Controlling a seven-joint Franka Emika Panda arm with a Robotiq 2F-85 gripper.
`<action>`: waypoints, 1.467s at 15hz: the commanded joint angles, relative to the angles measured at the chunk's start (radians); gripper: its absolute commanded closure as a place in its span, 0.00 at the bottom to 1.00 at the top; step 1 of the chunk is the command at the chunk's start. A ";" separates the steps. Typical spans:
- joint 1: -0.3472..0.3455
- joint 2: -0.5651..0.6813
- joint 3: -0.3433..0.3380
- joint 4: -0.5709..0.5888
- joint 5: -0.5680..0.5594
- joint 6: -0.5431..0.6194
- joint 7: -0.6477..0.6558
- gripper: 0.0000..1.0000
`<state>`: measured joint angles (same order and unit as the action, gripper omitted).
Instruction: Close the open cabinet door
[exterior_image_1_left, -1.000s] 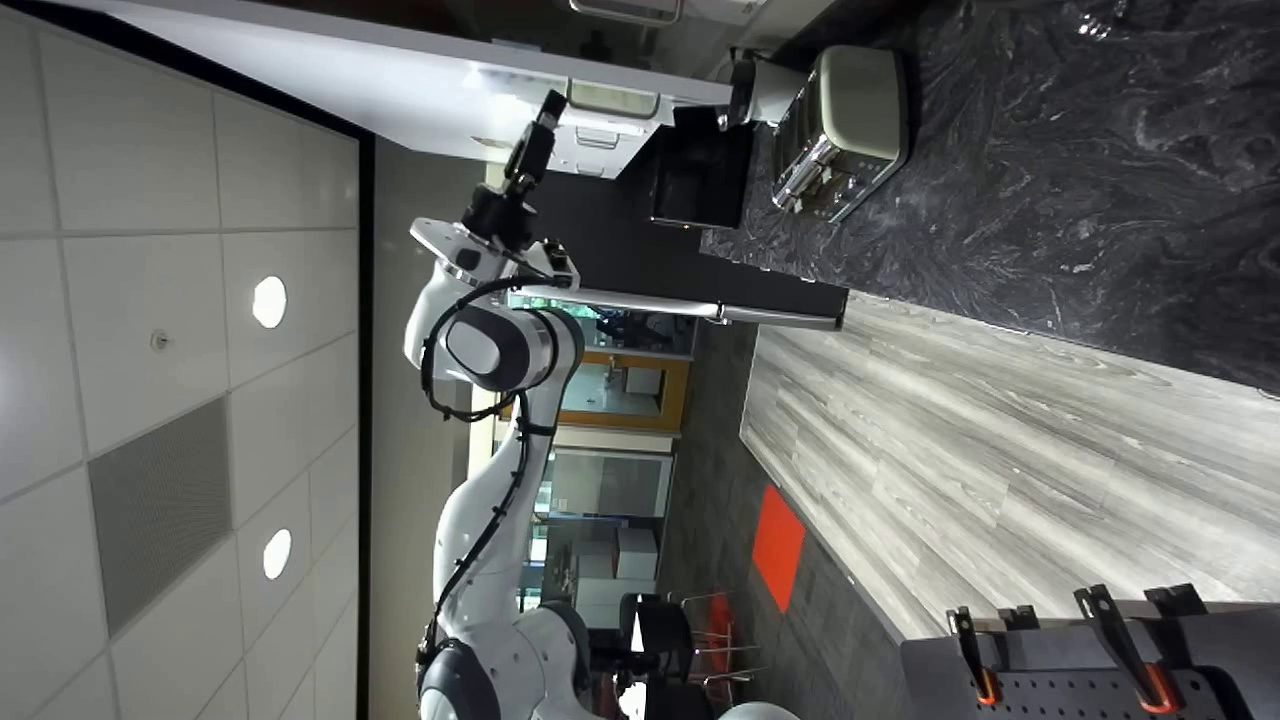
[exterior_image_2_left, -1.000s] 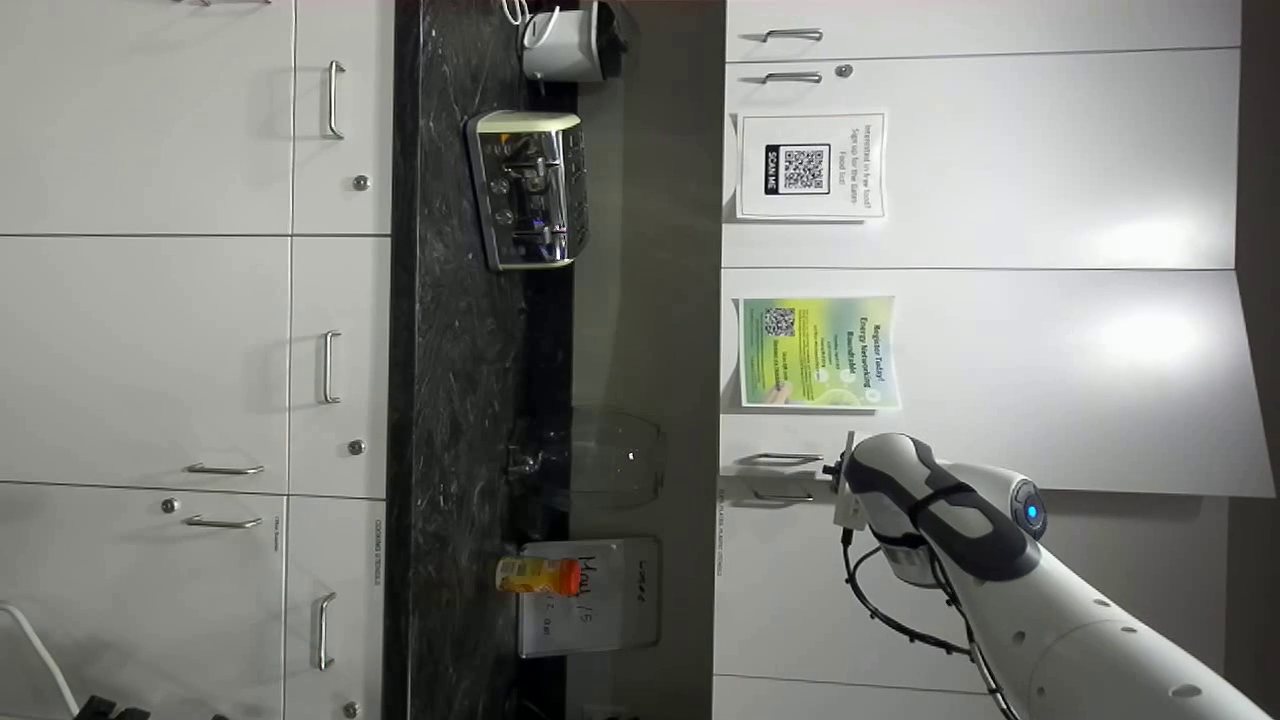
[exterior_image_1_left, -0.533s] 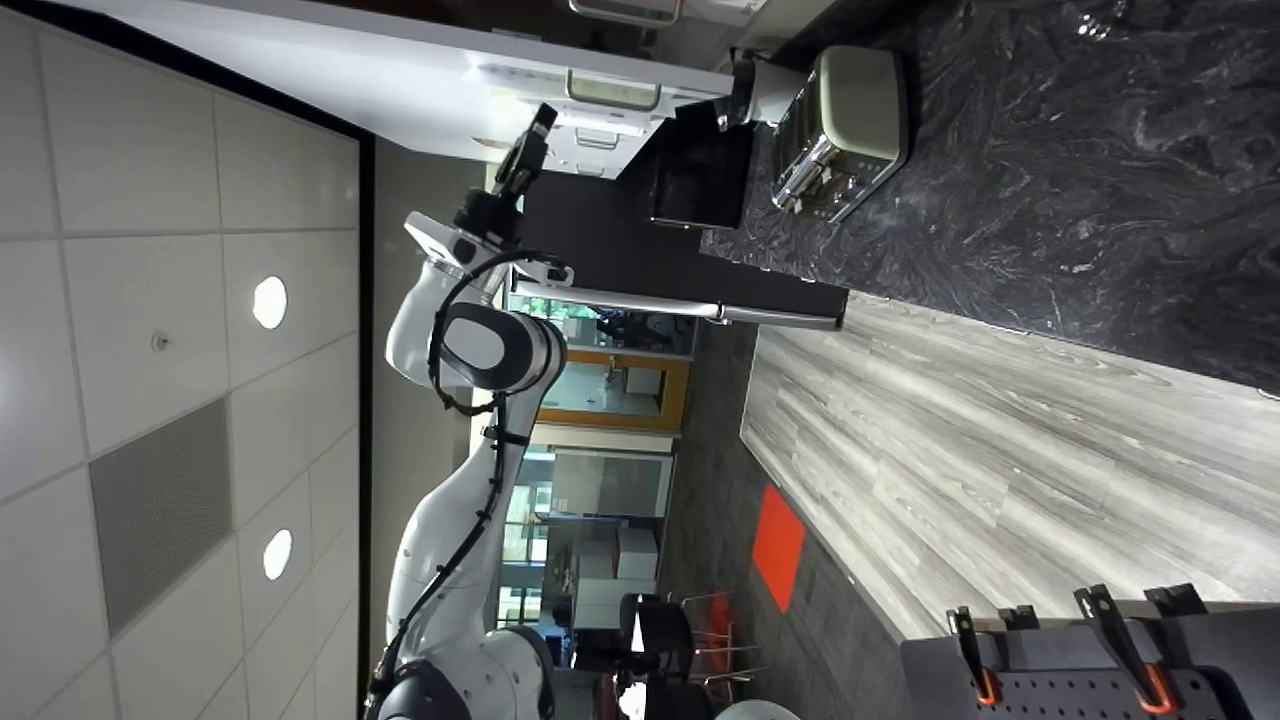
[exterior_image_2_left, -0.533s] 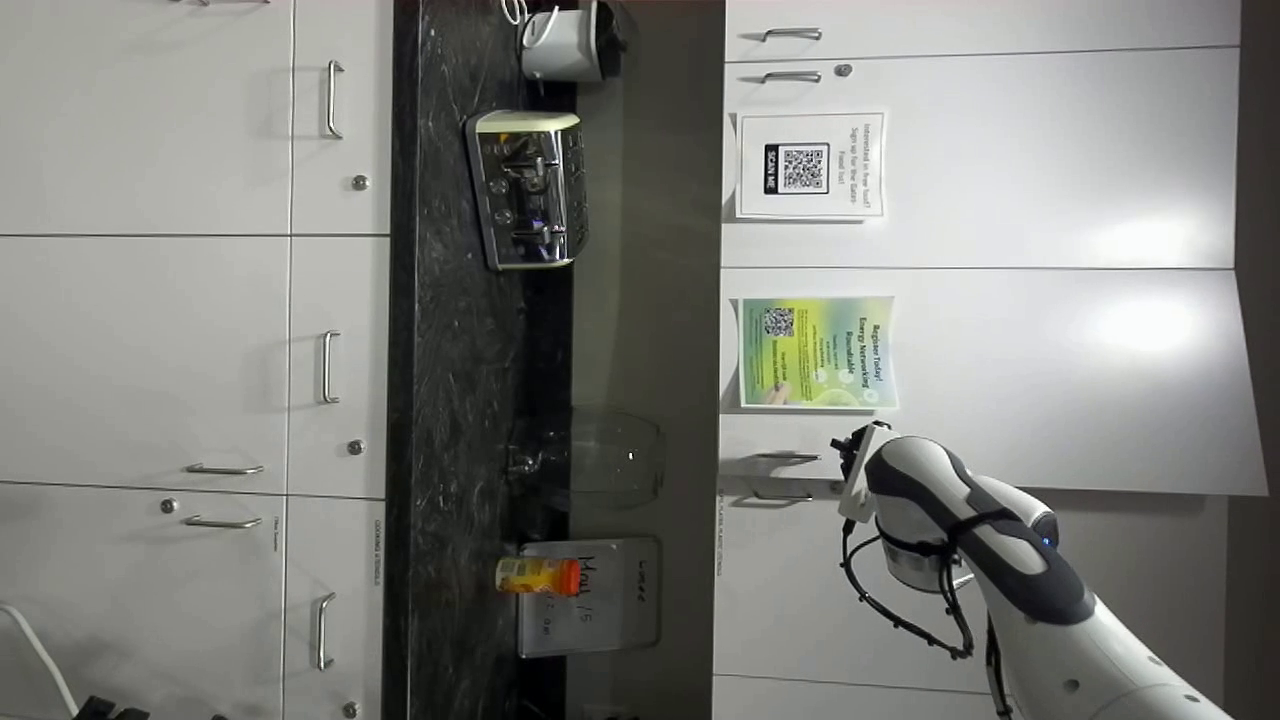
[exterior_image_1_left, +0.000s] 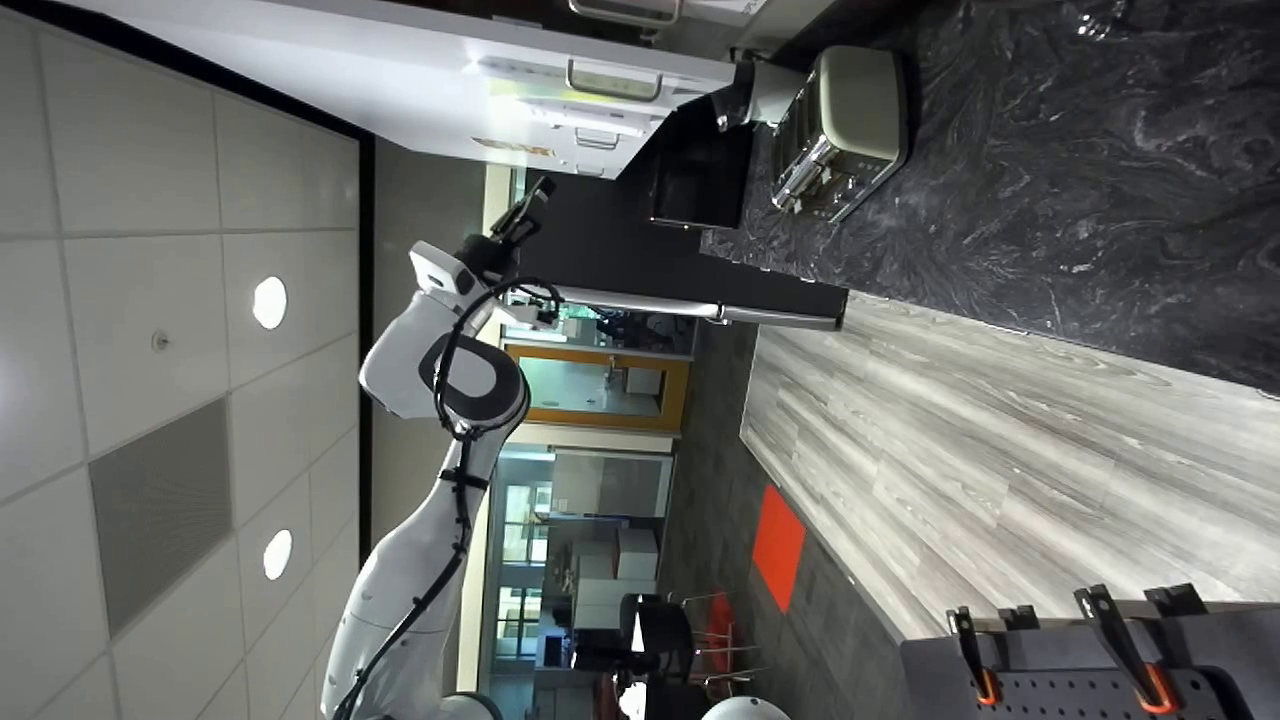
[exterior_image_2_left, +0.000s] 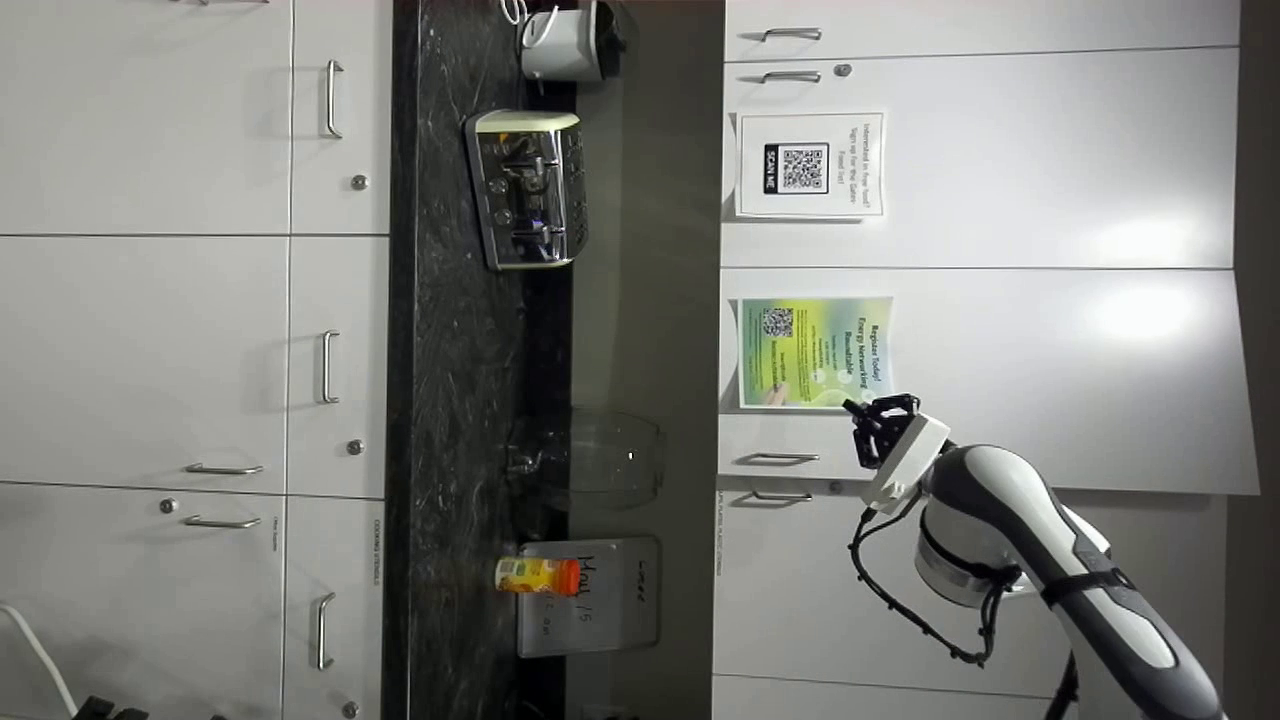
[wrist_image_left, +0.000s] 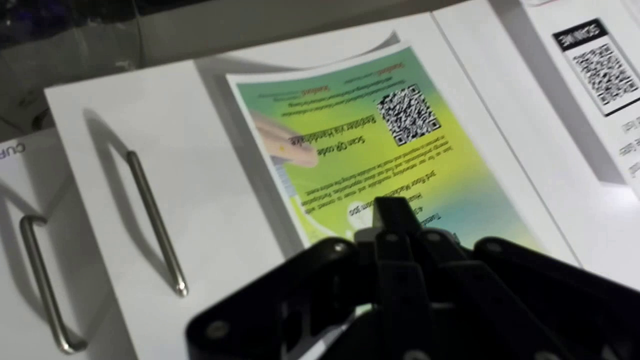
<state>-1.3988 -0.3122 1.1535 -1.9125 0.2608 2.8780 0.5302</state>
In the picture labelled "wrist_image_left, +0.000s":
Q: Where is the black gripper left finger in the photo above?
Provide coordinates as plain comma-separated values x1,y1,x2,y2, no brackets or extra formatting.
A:
187,196,429,360

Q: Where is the white QR code notice paper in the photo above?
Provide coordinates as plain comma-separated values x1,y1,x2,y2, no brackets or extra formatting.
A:
522,0,640,200

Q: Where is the steel cabinet door handle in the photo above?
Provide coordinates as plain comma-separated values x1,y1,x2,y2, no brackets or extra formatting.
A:
17,212,90,357
124,148,193,300

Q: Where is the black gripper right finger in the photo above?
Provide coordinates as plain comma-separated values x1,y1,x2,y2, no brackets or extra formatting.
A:
396,196,640,360

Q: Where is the green yellow QR flyer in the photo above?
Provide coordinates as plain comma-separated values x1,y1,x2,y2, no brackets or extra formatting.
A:
224,43,544,254

